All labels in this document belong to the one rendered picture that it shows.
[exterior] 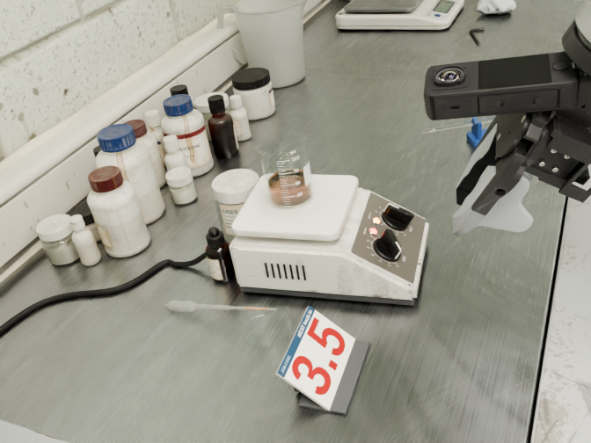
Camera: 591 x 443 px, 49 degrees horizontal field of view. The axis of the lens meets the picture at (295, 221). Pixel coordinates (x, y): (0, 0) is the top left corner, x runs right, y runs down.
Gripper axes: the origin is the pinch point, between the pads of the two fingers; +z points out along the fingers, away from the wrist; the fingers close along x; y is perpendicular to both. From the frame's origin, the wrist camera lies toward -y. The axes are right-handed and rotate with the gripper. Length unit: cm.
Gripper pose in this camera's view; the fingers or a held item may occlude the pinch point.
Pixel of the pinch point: (456, 206)
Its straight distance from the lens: 63.3
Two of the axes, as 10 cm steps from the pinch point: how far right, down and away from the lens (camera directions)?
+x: 2.4, -7.0, 6.8
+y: 9.2, 3.8, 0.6
